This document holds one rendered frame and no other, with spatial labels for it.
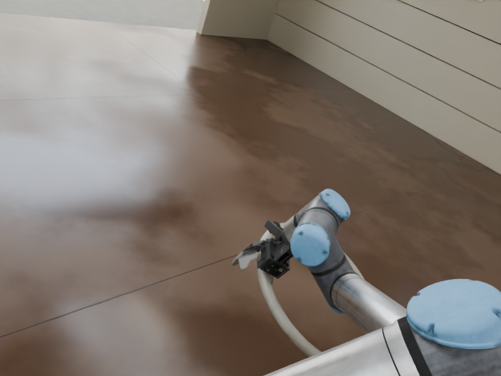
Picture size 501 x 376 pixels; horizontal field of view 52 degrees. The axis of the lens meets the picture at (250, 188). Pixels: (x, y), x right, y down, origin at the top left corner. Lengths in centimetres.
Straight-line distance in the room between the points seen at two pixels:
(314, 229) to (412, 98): 713
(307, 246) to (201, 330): 193
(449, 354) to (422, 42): 763
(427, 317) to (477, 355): 7
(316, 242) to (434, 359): 54
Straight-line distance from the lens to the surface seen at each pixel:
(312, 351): 140
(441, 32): 809
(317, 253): 116
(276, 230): 141
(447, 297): 70
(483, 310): 67
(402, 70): 831
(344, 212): 127
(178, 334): 297
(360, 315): 107
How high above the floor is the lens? 212
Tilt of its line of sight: 28 degrees down
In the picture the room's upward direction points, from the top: 20 degrees clockwise
